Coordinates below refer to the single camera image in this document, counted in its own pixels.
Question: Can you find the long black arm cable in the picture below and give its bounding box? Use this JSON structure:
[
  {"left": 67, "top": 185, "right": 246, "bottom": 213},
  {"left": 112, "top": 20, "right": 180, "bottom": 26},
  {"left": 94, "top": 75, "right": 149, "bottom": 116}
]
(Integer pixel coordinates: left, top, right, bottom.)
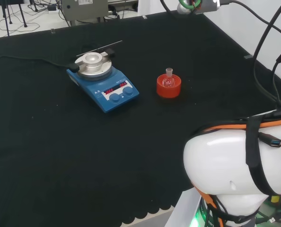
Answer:
[
  {"left": 220, "top": 0, "right": 281, "bottom": 44},
  {"left": 252, "top": 0, "right": 281, "bottom": 107}
]

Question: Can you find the red flask ring stand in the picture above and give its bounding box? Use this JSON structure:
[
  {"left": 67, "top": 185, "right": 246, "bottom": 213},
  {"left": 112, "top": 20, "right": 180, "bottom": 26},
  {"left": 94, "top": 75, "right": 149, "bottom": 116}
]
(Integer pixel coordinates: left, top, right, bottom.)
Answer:
[{"left": 156, "top": 73, "right": 182, "bottom": 98}]

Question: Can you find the black USB plug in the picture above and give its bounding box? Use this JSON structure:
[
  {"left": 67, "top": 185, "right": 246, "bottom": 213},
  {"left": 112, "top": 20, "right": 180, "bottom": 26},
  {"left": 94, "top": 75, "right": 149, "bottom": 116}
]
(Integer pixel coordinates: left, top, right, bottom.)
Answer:
[{"left": 257, "top": 132, "right": 281, "bottom": 148}]

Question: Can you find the black heater power cable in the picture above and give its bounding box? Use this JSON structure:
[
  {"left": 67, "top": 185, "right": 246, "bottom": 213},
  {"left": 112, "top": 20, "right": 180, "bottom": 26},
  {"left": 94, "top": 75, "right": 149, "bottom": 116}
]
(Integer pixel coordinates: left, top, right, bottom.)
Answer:
[{"left": 0, "top": 55, "right": 81, "bottom": 72}]

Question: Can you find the clear round-bottom flask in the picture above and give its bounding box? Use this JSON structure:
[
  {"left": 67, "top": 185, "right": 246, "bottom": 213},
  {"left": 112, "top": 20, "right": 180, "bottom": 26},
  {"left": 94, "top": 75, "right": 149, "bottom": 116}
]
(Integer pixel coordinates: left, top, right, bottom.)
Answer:
[{"left": 162, "top": 67, "right": 175, "bottom": 87}]

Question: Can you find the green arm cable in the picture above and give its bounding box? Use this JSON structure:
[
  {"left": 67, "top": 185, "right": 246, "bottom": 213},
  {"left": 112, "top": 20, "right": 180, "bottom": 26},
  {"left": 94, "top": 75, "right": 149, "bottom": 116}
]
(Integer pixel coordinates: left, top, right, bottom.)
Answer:
[{"left": 178, "top": 0, "right": 201, "bottom": 11}]

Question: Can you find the blue base heater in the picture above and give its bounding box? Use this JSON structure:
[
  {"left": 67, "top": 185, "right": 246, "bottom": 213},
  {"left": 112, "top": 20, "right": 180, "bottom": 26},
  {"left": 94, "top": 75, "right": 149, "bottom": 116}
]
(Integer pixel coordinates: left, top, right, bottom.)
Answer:
[{"left": 66, "top": 47, "right": 140, "bottom": 114}]

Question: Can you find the black bench cloth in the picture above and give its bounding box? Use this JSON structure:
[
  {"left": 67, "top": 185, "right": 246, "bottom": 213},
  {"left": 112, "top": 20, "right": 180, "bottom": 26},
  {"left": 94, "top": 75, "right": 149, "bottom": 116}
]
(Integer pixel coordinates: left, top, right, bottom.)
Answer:
[{"left": 0, "top": 10, "right": 281, "bottom": 225}]

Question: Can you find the black tripod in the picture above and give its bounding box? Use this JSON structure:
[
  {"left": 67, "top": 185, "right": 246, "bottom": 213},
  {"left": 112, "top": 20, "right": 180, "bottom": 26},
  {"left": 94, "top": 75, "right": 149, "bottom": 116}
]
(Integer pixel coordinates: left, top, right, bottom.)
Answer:
[{"left": 2, "top": 0, "right": 28, "bottom": 28}]

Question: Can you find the grey metal cabinet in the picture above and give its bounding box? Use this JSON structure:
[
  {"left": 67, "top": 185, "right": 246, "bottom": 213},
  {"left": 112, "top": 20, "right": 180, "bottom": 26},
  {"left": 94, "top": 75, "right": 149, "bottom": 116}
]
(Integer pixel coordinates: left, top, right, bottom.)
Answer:
[{"left": 61, "top": 0, "right": 109, "bottom": 22}]

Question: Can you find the thin metal rod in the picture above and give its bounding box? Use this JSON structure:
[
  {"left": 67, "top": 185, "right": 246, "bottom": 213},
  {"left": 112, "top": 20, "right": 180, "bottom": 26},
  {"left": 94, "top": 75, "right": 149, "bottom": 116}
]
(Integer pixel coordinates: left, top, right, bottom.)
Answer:
[{"left": 76, "top": 40, "right": 123, "bottom": 57}]

